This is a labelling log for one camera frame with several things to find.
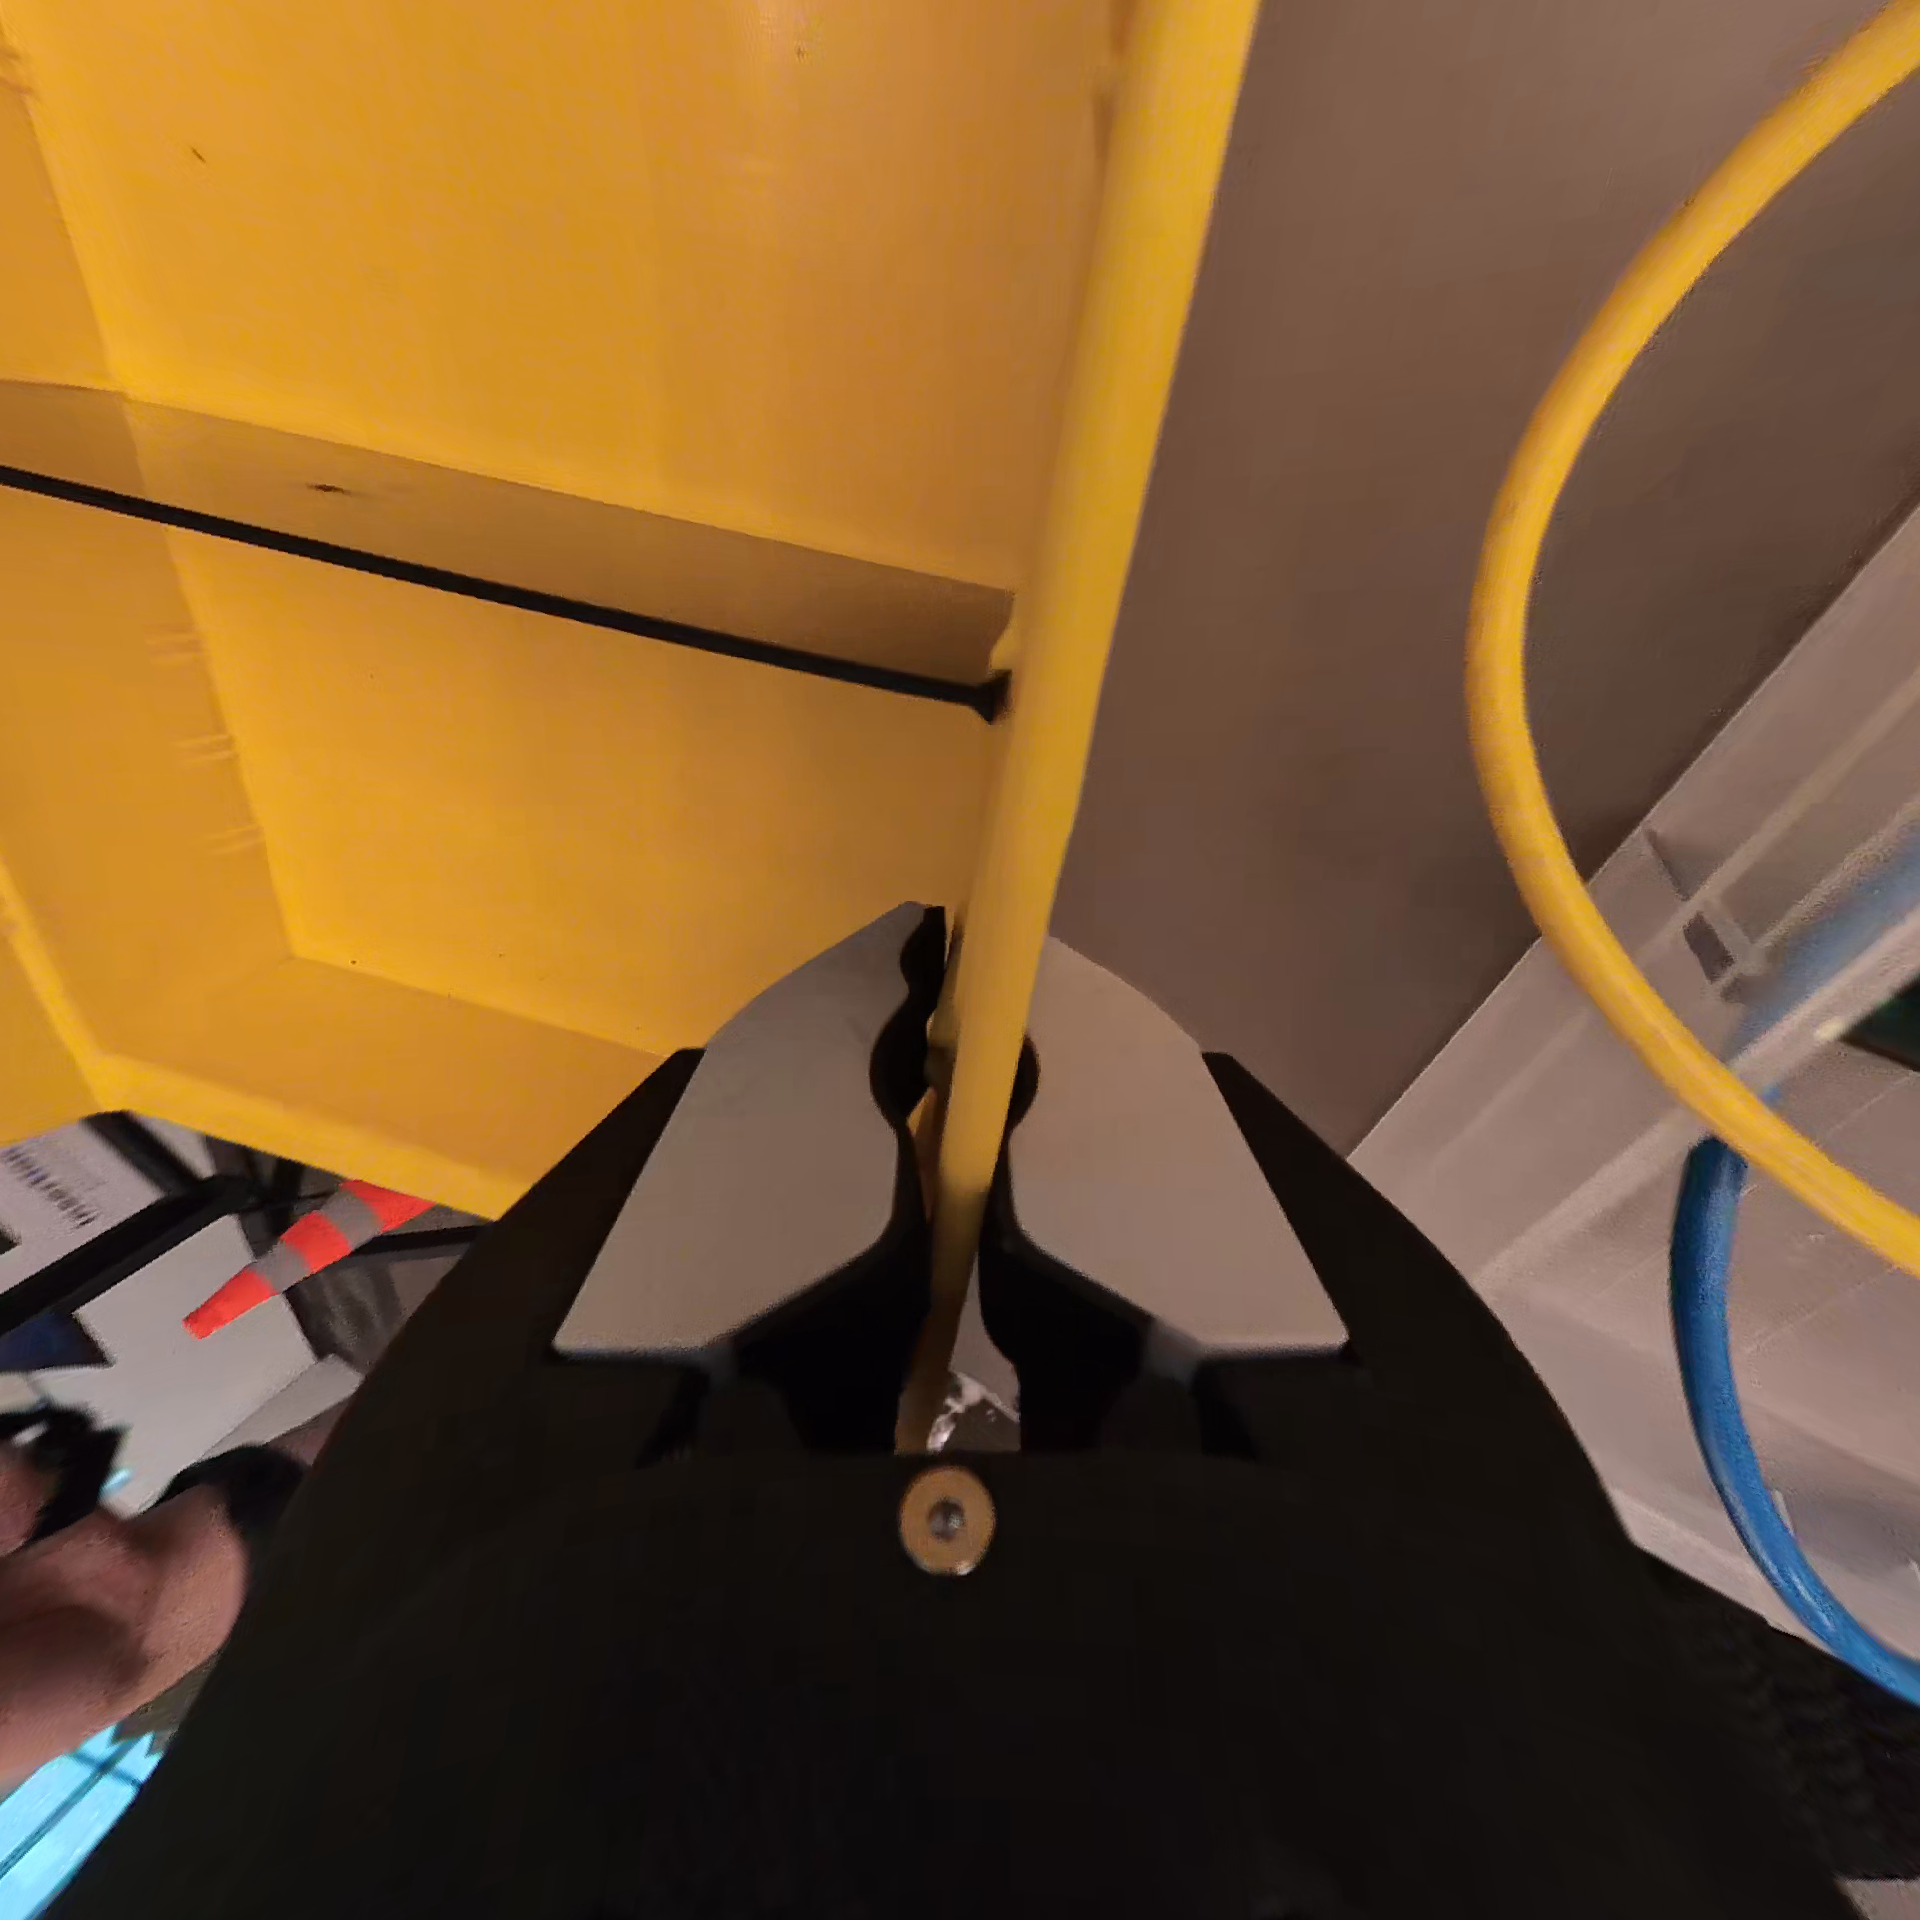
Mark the orange traffic cone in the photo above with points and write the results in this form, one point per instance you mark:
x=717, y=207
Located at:
x=299, y=1251

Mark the black zip tie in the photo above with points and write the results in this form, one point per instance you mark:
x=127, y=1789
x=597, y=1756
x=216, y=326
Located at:
x=494, y=590

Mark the yellow plastic bin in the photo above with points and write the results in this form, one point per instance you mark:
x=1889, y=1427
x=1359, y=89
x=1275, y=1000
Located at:
x=525, y=298

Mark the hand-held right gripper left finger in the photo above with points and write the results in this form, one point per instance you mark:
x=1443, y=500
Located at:
x=750, y=1171

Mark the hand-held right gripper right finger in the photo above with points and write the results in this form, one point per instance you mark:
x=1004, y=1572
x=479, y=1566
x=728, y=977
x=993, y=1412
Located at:
x=1153, y=1187

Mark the person's left hand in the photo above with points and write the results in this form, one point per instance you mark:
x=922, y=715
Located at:
x=103, y=1618

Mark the clear plastic bin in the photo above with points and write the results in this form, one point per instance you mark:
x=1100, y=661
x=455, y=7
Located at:
x=1574, y=1200

